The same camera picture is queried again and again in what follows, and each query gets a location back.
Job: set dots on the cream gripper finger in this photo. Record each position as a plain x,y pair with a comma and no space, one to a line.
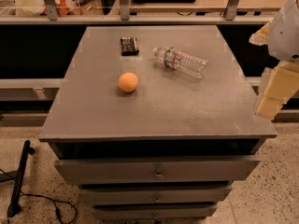
277,87
260,37

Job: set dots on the clear plastic water bottle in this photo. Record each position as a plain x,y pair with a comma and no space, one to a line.
181,61

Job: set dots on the black rxbar chocolate bar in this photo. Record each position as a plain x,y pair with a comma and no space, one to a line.
129,46

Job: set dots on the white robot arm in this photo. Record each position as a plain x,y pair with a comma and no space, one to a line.
283,37

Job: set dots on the grey drawer cabinet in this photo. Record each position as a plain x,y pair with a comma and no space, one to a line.
171,148

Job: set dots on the orange fruit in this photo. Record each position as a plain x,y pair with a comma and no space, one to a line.
128,82

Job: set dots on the grey metal railing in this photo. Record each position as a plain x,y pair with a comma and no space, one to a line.
129,12

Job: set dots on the black stand leg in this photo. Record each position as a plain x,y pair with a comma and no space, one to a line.
14,207

